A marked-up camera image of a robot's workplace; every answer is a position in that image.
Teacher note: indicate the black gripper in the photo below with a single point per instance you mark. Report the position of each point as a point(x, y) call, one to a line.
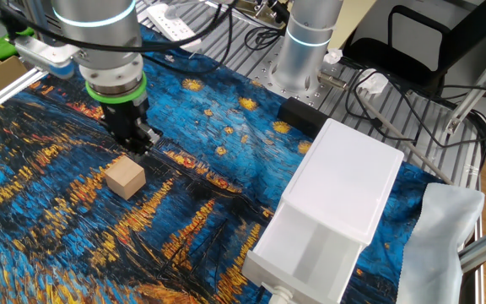
point(125, 116)

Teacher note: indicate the large wooden cube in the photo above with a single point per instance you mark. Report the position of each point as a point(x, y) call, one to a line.
point(125, 179)

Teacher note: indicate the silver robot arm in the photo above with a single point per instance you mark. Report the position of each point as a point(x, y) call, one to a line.
point(95, 42)

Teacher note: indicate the white drawer cabinet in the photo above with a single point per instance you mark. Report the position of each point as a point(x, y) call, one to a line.
point(344, 177)

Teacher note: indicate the white power strip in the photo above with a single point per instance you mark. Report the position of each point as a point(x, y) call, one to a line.
point(171, 25)

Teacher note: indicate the starry night painting cloth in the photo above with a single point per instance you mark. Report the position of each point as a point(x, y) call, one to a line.
point(57, 236)

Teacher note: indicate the black foam block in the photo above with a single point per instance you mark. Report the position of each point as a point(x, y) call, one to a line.
point(300, 116)

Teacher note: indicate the perforated robot mounting plate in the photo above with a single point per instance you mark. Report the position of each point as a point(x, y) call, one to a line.
point(302, 95)

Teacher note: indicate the crumpled white tissue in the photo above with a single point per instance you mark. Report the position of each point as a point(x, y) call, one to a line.
point(332, 55)
point(373, 82)

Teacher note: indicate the beige board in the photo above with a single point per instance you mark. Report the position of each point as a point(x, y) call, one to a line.
point(352, 21)

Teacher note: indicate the thin grey rod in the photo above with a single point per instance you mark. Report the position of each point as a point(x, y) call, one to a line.
point(403, 137)

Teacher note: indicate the pale grey translucent cloth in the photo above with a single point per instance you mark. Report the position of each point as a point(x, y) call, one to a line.
point(437, 245)

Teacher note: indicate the black office chair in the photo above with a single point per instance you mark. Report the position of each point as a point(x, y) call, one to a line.
point(471, 38)

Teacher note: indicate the aluminium frame post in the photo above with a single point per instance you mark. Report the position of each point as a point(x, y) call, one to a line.
point(475, 88)

